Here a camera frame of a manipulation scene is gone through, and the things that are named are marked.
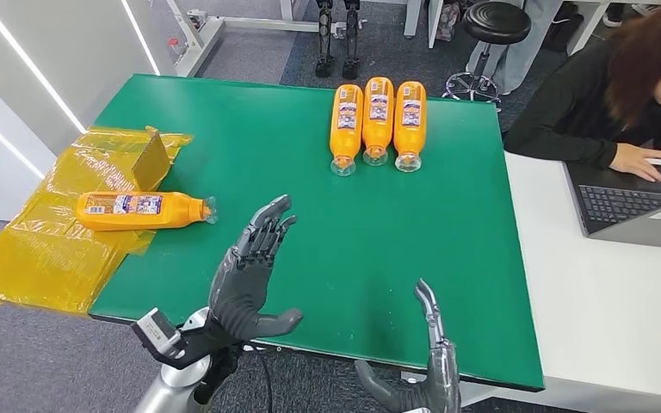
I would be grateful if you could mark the small clear bottle red cap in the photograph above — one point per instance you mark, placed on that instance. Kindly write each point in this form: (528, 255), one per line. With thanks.
(176, 48)

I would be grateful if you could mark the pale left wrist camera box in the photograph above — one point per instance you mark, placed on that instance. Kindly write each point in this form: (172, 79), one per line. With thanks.
(156, 332)

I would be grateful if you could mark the grey patterned bag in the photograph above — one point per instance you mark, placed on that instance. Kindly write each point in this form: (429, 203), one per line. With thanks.
(448, 21)

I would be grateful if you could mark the seated person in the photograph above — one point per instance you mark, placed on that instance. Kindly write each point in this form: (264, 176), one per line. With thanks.
(570, 114)

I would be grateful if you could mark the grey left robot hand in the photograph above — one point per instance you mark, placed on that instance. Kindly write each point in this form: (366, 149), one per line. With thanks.
(239, 296)

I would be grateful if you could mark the black white shoe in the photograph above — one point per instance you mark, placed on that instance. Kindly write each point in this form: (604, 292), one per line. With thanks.
(614, 17)

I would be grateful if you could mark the yellow film wrapped cardboard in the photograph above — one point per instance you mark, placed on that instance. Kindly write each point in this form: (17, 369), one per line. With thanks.
(51, 262)

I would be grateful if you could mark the grey laptop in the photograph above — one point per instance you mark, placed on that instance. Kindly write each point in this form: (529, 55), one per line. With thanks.
(621, 205)

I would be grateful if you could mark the white metal stand frame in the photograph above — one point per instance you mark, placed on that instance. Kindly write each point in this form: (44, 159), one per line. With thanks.
(204, 48)

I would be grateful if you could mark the black round stool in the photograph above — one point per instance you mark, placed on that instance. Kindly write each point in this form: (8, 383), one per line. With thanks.
(496, 21)

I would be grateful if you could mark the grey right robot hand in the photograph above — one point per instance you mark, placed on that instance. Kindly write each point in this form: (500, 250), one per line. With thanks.
(441, 382)

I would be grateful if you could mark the black robot leg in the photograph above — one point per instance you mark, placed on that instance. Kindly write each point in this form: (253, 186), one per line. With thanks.
(325, 43)
(352, 43)

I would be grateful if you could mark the person's hand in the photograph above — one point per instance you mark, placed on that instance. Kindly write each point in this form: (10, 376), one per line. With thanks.
(638, 162)

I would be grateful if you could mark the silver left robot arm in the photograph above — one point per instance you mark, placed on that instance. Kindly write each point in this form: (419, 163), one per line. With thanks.
(171, 394)

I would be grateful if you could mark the orange bottle with clear cap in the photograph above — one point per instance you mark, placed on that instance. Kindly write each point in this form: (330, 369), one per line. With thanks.
(410, 135)
(136, 212)
(346, 137)
(378, 132)

